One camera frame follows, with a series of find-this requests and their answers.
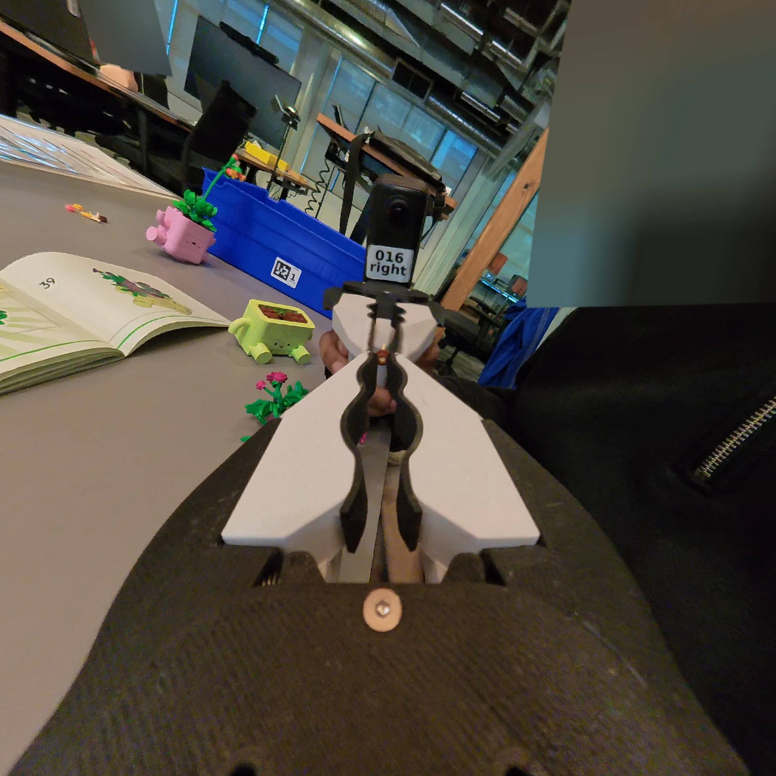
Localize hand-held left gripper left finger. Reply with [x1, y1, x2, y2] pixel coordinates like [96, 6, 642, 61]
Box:
[221, 352, 372, 583]

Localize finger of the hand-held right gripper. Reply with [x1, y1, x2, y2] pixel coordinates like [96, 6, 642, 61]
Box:
[331, 296, 389, 365]
[387, 300, 439, 363]

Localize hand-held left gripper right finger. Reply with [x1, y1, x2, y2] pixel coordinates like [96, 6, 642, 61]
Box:
[387, 353, 542, 584]

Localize green toy plant pink flowers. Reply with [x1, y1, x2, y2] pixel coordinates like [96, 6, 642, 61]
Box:
[244, 371, 307, 425]

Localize person's right hand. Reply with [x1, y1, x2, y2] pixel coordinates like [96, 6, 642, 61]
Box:
[319, 330, 440, 419]

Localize lime green toy flowerpot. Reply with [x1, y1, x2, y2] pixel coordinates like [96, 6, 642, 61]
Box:
[228, 299, 316, 366]

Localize blue jacket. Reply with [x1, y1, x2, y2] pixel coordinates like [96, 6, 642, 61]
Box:
[478, 303, 577, 389]

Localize blue plastic bin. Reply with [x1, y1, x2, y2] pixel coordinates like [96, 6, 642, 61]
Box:
[201, 167, 367, 304]

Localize orange toy flower on stem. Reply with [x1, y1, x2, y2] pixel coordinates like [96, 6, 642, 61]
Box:
[203, 153, 247, 204]

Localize person's dark jacket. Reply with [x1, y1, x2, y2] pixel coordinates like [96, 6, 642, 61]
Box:
[436, 306, 776, 776]

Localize pink toy flowerpot with plant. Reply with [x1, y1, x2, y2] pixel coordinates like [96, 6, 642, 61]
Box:
[147, 189, 218, 264]

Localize black office chair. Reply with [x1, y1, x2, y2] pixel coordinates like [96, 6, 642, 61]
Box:
[182, 79, 257, 195]

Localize dark computer monitor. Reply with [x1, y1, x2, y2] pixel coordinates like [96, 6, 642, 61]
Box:
[185, 15, 303, 152]

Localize open toy instruction booklet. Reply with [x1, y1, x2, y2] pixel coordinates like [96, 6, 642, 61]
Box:
[0, 251, 231, 395]

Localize laminated instruction sheet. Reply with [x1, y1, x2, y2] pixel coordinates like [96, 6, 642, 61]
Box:
[0, 114, 177, 198]

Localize wooden post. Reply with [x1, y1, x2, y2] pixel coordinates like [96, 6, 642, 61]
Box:
[439, 127, 549, 310]

